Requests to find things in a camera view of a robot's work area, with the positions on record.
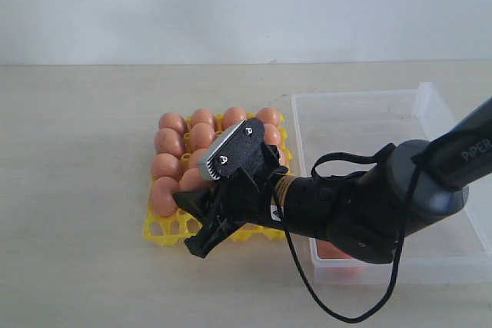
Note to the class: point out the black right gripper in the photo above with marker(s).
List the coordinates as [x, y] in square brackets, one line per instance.
[244, 197]

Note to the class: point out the brown egg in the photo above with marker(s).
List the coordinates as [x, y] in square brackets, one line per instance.
[169, 141]
[166, 165]
[161, 196]
[194, 158]
[282, 158]
[272, 135]
[192, 181]
[201, 136]
[327, 251]

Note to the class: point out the yellow plastic egg tray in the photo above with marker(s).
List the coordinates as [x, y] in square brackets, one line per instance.
[167, 231]

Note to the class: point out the brown egg packed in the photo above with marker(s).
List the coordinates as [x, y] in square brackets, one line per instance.
[205, 116]
[173, 121]
[269, 115]
[232, 116]

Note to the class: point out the clear plastic container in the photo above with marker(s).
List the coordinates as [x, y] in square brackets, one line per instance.
[455, 250]

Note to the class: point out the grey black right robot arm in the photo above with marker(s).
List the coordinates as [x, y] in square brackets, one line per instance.
[365, 214]

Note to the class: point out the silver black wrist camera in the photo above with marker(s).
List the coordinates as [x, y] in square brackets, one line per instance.
[231, 150]

